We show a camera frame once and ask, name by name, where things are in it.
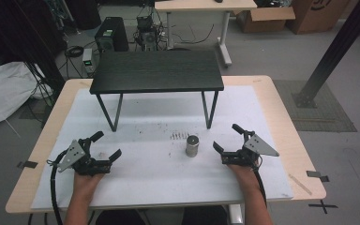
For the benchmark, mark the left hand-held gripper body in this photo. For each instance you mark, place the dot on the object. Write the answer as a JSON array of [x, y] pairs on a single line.
[[75, 156]]

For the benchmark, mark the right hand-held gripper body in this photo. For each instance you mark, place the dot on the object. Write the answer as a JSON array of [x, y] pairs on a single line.
[[247, 154]]

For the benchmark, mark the metal cylinder weight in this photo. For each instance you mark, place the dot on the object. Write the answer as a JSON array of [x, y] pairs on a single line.
[[192, 146]]

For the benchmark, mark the person's right hand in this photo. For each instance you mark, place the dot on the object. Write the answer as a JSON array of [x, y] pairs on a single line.
[[246, 178]]

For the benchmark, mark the person's left hand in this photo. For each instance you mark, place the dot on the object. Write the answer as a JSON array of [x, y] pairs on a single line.
[[85, 186]]

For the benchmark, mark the black tape piece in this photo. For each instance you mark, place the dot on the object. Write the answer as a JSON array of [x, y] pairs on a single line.
[[28, 164], [316, 175]]

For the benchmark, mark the white table mat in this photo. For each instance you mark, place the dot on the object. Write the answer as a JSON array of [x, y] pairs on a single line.
[[156, 184]]

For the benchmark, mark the clear tape strip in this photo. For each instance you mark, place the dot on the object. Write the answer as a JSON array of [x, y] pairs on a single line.
[[300, 184]]

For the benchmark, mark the white table leg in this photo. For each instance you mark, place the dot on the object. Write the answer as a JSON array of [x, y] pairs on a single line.
[[236, 215]]

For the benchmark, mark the person's right leg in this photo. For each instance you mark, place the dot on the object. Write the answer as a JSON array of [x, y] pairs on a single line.
[[204, 216]]

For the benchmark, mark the small grey power device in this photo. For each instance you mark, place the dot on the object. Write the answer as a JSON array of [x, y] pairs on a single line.
[[88, 59]]

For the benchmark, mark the grey floor mat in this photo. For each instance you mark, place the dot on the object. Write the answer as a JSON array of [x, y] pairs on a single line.
[[325, 120]]

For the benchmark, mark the small black wooden shelf table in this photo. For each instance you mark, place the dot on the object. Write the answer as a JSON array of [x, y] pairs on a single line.
[[156, 72]]

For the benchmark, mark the black metal stand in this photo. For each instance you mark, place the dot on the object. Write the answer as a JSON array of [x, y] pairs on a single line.
[[45, 61]]

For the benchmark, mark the white cloth heap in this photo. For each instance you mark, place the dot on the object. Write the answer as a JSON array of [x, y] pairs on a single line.
[[6, 90]]

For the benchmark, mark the black computer tower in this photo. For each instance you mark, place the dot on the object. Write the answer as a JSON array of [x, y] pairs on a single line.
[[112, 33]]

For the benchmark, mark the open cardboard box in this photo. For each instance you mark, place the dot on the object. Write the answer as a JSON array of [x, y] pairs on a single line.
[[262, 20]]

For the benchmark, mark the light wooden desk white legs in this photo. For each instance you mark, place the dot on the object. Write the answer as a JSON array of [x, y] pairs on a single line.
[[200, 5]]

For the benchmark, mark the large cardboard box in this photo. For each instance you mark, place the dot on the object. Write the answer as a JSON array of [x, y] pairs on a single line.
[[315, 17]]

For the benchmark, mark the black metal post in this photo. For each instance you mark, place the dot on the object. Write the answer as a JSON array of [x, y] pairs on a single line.
[[334, 53]]

